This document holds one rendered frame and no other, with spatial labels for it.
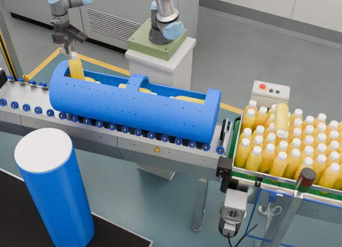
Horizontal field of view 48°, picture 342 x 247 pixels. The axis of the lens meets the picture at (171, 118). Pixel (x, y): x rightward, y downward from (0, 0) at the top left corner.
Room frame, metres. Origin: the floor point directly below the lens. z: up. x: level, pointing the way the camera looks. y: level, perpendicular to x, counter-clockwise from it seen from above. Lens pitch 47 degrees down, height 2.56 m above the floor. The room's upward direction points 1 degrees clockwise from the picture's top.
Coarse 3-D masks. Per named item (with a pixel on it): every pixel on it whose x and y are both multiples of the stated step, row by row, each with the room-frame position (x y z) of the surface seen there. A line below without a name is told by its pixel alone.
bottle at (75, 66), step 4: (72, 60) 1.55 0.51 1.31; (76, 60) 1.55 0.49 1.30; (80, 60) 1.58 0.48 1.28; (68, 64) 1.55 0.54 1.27; (72, 64) 1.54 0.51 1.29; (76, 64) 1.54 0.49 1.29; (80, 64) 1.56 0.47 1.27; (72, 68) 1.53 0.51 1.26; (76, 68) 1.53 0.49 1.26; (80, 68) 1.55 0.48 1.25; (72, 72) 1.53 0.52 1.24; (76, 72) 1.53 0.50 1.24; (80, 72) 1.54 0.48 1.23; (72, 76) 1.54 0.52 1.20; (76, 76) 1.53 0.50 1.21; (80, 76) 1.54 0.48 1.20
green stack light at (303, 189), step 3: (297, 180) 0.92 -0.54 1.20; (297, 183) 0.91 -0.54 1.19; (297, 186) 0.91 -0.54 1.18; (300, 186) 0.90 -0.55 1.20; (303, 186) 0.89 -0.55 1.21; (306, 186) 0.89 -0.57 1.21; (309, 186) 0.89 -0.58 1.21; (297, 189) 0.90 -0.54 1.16; (300, 189) 0.89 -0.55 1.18; (303, 189) 0.89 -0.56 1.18; (306, 189) 0.89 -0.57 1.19; (309, 189) 0.90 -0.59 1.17; (303, 192) 0.89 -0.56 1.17; (306, 192) 0.89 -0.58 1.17
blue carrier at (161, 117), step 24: (96, 72) 1.68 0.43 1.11; (72, 96) 1.43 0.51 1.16; (96, 96) 1.42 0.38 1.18; (120, 96) 1.40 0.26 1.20; (144, 96) 1.39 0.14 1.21; (168, 96) 1.57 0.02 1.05; (192, 96) 1.54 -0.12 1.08; (216, 96) 1.38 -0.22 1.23; (120, 120) 1.35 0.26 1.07; (144, 120) 1.32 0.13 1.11; (168, 120) 1.30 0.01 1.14; (192, 120) 1.28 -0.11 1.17; (216, 120) 1.43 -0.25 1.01
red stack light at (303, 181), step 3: (300, 174) 0.92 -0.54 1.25; (300, 177) 0.91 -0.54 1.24; (300, 180) 0.90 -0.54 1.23; (303, 180) 0.90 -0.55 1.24; (306, 180) 0.89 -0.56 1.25; (312, 180) 0.89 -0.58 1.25; (300, 183) 0.90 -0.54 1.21; (303, 183) 0.89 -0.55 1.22; (306, 183) 0.89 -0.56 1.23; (309, 183) 0.89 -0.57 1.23; (312, 183) 0.89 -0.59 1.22
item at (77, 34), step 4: (68, 24) 1.58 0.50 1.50; (64, 28) 1.55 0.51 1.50; (68, 28) 1.55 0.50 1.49; (72, 28) 1.56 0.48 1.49; (76, 28) 1.58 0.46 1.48; (68, 32) 1.54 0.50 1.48; (72, 32) 1.54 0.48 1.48; (76, 32) 1.55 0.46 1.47; (80, 32) 1.56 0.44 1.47; (72, 36) 1.54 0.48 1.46; (76, 36) 1.53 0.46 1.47; (80, 36) 1.54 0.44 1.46; (84, 36) 1.54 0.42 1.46; (80, 40) 1.52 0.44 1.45; (84, 40) 1.53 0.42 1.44
